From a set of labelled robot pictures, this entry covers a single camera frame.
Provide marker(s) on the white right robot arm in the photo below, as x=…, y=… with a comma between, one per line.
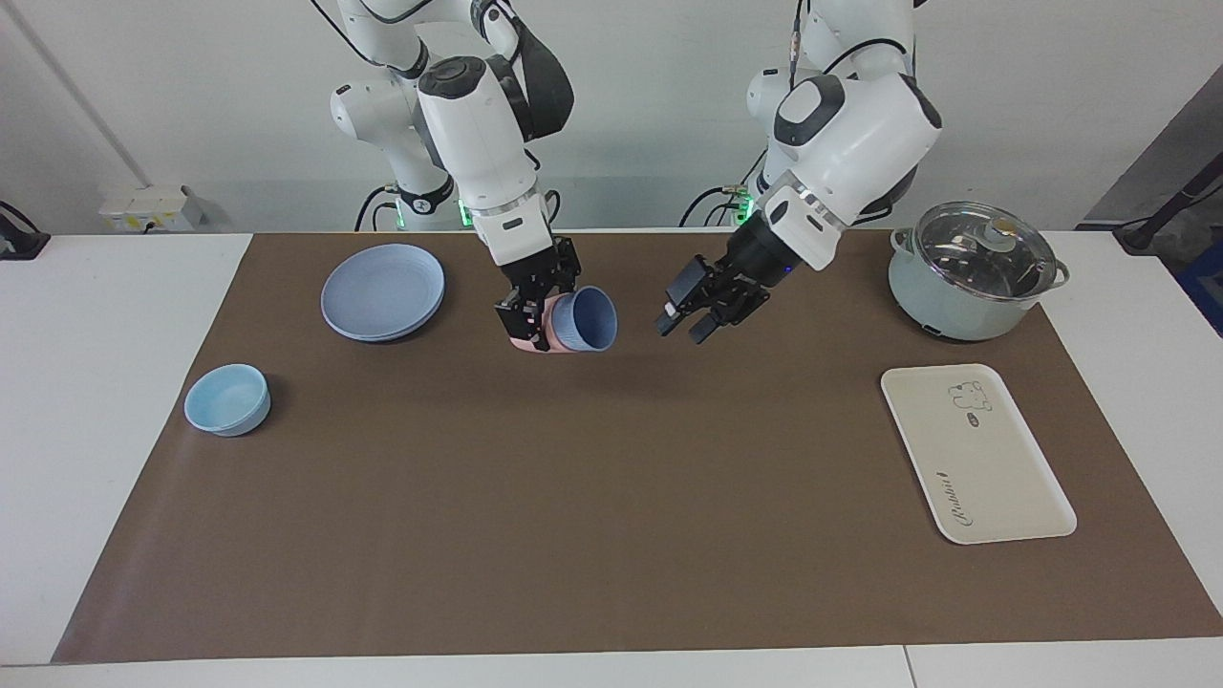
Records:
x=478, y=124

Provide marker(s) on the pink plastic cup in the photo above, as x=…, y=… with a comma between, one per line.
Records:
x=559, y=342

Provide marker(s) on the light blue bowl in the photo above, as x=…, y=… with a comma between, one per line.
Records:
x=227, y=399

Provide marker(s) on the white wall power strip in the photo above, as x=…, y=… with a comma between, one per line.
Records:
x=148, y=205

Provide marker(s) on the blue box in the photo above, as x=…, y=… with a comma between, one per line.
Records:
x=1206, y=287

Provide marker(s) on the brown table mat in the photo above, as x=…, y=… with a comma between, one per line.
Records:
x=573, y=497

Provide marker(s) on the glass pot lid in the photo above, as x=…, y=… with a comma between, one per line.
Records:
x=975, y=248

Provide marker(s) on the cream rabbit print tray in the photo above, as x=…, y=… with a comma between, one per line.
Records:
x=975, y=459

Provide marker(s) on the black clamp device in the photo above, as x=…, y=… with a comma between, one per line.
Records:
x=19, y=239

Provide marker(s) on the blue plastic cup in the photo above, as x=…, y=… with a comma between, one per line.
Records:
x=588, y=320

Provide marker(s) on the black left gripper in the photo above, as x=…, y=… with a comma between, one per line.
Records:
x=755, y=253

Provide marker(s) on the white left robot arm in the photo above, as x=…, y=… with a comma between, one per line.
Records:
x=850, y=124

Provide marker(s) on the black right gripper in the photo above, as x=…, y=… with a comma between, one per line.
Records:
x=545, y=272

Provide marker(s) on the pale blue plate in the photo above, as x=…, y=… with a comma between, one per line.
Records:
x=382, y=291

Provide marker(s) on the black stand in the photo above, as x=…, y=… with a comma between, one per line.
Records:
x=1170, y=205

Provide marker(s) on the pale green electric pot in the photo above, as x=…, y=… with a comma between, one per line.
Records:
x=941, y=306

